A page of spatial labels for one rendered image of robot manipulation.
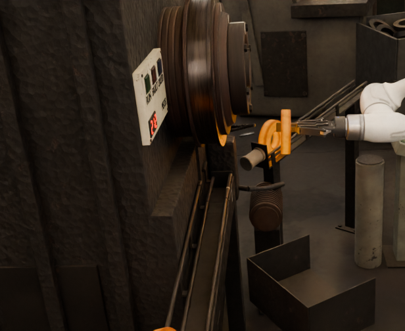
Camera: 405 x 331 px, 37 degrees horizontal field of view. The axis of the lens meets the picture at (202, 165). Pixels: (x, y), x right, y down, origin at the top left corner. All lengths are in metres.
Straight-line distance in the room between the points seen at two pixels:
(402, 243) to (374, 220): 0.21
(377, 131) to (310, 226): 1.20
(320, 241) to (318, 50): 1.86
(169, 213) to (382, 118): 0.89
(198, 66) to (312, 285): 0.67
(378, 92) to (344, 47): 2.29
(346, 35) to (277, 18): 0.51
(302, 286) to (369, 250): 1.16
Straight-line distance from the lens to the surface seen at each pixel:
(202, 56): 1.65
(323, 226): 3.20
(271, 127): 2.35
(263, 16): 4.57
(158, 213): 1.54
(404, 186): 2.75
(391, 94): 2.22
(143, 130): 1.45
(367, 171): 2.64
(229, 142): 2.15
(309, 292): 1.67
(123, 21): 1.39
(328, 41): 4.51
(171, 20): 1.75
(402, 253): 2.91
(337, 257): 2.94
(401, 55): 3.91
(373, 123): 2.10
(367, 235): 2.78
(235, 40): 1.75
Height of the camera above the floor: 1.58
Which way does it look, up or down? 23 degrees down
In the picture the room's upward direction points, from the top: 6 degrees counter-clockwise
